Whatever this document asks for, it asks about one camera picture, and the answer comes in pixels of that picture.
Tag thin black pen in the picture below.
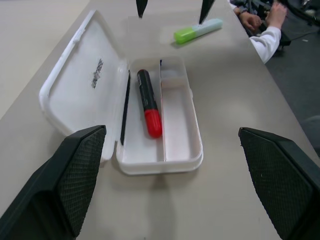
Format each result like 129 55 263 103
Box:
119 70 132 146

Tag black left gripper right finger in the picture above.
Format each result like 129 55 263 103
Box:
238 126 320 240

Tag white plastic pencil case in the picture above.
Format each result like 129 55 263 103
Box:
38 9 205 176

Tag person's left hand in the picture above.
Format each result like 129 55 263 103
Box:
241 12 264 32

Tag black cable on floor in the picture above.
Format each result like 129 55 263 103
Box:
286 0 320 27

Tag black marker with red cap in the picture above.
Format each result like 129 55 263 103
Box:
136 69 163 139

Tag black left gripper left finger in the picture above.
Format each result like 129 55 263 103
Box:
0 124 107 240

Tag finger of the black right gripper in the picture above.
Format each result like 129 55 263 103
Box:
198 0 216 25
135 0 150 19

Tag person's right hand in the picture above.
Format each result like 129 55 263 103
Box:
266 1 288 26

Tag green highlighter marker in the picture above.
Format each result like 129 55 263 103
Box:
173 17 224 45

